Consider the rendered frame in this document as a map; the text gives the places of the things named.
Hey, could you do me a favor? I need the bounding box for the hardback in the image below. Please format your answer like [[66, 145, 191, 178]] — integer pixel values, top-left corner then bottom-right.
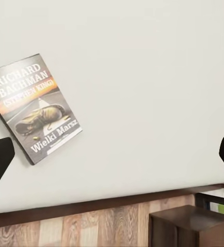
[[0, 53, 82, 166]]

